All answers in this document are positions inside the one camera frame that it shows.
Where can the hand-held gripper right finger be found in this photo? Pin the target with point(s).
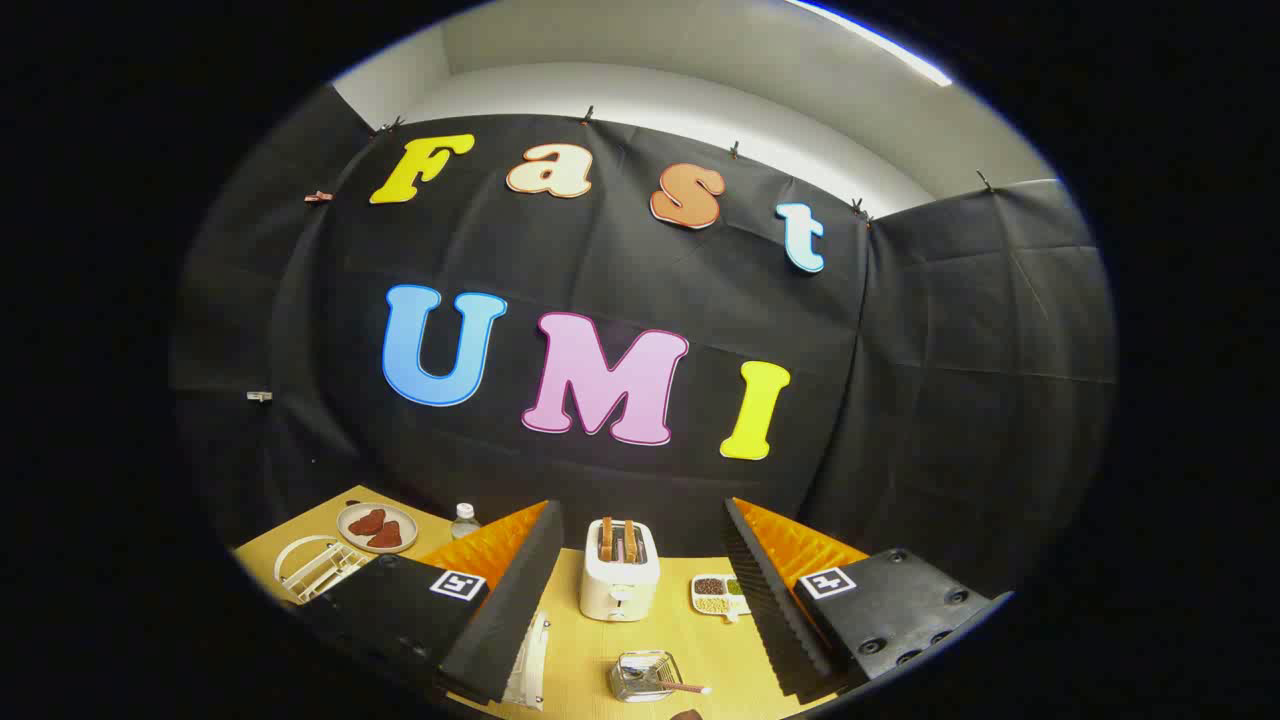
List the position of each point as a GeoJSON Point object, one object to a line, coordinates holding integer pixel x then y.
{"type": "Point", "coordinates": [770, 610]}

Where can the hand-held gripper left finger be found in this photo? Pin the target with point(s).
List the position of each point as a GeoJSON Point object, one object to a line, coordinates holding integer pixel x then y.
{"type": "Point", "coordinates": [520, 600]}

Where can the small grey dish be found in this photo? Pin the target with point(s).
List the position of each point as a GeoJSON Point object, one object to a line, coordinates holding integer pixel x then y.
{"type": "Point", "coordinates": [355, 540]}

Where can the white divided bean tray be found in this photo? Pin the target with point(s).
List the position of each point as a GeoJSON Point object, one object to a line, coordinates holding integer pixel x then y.
{"type": "Point", "coordinates": [718, 597]}

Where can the green label drink bottle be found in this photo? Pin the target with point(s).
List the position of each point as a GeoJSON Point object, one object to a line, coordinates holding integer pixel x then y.
{"type": "Point", "coordinates": [465, 524]}

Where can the white toaster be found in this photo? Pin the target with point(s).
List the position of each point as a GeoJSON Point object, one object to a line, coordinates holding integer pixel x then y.
{"type": "Point", "coordinates": [618, 585]}

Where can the toasted bread slice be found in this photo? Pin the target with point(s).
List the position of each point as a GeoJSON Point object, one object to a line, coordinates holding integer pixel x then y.
{"type": "Point", "coordinates": [606, 538]}
{"type": "Point", "coordinates": [630, 541]}

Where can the red-brown meat piece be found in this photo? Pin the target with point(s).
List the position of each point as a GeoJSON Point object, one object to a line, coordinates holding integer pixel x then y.
{"type": "Point", "coordinates": [367, 522]}
{"type": "Point", "coordinates": [387, 537]}

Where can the black backdrop cloth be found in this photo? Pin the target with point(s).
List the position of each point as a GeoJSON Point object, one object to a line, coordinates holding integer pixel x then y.
{"type": "Point", "coordinates": [620, 260]}

